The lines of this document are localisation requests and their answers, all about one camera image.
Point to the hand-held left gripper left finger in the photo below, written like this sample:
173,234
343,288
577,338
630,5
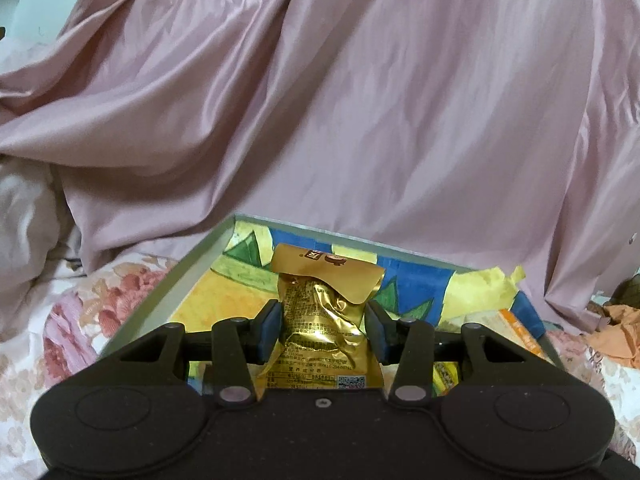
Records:
270,332

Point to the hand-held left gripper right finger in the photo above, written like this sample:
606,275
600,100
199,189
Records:
377,332

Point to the golden foil snack packet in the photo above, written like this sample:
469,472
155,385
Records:
320,320

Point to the grey cardboard box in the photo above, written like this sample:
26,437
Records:
165,300

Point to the yellow orange cracker packet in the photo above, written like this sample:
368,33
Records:
505,330

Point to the floral bed sheet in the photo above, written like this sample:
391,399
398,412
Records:
60,325

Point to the pink satin sheet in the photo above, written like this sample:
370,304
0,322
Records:
350,110

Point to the orange cloth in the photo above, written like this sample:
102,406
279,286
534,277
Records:
617,340

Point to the dark brown object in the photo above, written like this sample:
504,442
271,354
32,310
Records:
627,292

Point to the pale pink duvet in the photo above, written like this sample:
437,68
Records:
25,240

